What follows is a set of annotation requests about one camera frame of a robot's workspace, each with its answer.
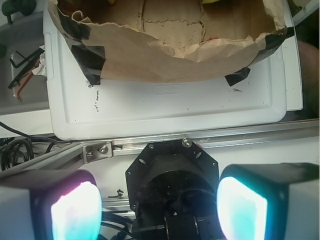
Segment black tape piece left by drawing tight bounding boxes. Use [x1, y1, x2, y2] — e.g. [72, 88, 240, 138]
[56, 0, 106, 85]

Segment black tape piece right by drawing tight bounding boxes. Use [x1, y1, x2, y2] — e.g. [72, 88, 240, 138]
[250, 27, 295, 65]

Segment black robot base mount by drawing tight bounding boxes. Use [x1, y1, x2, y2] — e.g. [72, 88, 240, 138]
[125, 138, 224, 240]

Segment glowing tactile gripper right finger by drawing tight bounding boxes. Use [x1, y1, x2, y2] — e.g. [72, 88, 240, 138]
[216, 162, 320, 240]

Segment brown paper bag liner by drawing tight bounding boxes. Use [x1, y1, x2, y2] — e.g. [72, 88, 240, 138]
[48, 0, 287, 83]

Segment small black tape piece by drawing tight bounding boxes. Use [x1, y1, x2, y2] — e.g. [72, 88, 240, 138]
[224, 67, 251, 87]

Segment black cables bundle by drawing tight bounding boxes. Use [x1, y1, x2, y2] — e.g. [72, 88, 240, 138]
[0, 121, 68, 172]

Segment orange allen key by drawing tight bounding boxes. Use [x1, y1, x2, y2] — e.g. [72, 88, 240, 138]
[15, 65, 39, 102]

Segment metal corner bracket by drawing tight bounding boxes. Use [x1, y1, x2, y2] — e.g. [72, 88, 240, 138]
[82, 141, 113, 164]

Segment grey tool tray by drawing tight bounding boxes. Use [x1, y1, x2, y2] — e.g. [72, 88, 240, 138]
[0, 12, 49, 115]

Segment black allen keys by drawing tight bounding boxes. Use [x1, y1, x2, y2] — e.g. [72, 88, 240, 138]
[8, 48, 45, 89]

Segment aluminium extrusion rail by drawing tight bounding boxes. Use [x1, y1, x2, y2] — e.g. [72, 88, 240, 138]
[0, 118, 320, 175]

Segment white plastic bin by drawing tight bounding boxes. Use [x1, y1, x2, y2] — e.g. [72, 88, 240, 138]
[43, 11, 303, 140]

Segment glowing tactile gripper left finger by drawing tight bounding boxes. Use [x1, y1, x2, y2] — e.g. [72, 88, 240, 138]
[0, 169, 102, 240]

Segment crumpled white paper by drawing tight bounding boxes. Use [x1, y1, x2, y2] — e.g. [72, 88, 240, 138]
[32, 52, 47, 77]

